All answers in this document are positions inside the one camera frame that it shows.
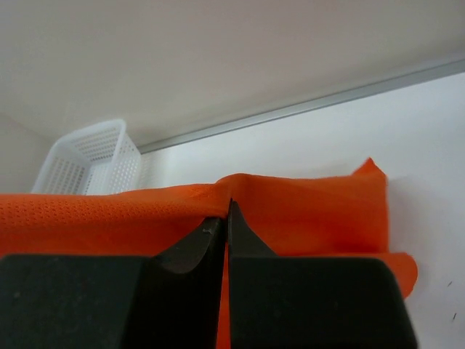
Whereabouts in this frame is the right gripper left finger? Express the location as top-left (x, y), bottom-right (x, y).
top-left (1, 218), bottom-right (225, 348)

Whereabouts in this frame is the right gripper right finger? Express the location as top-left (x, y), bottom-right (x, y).
top-left (227, 201), bottom-right (418, 348)

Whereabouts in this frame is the orange t shirt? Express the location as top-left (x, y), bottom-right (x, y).
top-left (1, 159), bottom-right (418, 348)

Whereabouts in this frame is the white plastic basket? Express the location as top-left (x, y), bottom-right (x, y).
top-left (32, 119), bottom-right (142, 196)

